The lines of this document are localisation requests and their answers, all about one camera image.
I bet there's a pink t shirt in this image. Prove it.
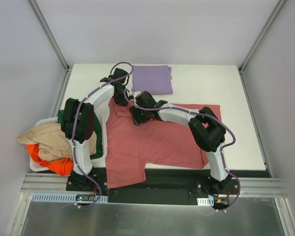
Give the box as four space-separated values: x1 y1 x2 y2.
106 100 208 189

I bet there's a left aluminium frame post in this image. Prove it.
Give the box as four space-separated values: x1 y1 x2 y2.
27 0 70 72

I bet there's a right white cable duct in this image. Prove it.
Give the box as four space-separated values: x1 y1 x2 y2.
197 196 214 207

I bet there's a white cable duct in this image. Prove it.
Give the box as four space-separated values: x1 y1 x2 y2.
197 196 214 207
32 193 108 204

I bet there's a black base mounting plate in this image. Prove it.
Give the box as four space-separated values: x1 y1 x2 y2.
66 168 239 206

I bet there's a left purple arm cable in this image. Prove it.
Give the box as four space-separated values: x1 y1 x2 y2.
72 61 135 182

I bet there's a white laundry basket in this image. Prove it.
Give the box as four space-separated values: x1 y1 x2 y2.
29 113 108 172

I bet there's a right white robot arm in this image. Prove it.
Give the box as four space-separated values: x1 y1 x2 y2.
124 90 232 194

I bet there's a right aluminium frame post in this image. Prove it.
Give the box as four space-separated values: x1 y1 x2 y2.
238 0 287 74

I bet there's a green t shirt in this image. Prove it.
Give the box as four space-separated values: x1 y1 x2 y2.
59 114 103 160

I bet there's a left white cable duct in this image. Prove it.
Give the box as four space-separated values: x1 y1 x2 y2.
32 193 108 204

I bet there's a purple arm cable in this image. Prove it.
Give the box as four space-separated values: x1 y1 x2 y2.
72 61 135 182
124 88 241 197

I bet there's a folded purple t shirt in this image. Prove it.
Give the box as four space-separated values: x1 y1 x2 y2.
131 65 173 95

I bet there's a beige t shirt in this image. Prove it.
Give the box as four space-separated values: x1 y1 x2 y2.
17 123 73 162

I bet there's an aluminium frame post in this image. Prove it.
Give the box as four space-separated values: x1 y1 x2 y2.
238 0 287 74
27 0 70 72

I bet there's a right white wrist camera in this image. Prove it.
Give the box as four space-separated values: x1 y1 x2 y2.
128 91 141 100

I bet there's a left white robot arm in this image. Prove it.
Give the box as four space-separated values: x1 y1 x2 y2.
61 68 132 191

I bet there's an orange t shirt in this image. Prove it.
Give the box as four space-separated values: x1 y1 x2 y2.
27 144 74 176

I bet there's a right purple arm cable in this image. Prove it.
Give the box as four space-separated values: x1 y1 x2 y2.
124 88 241 197

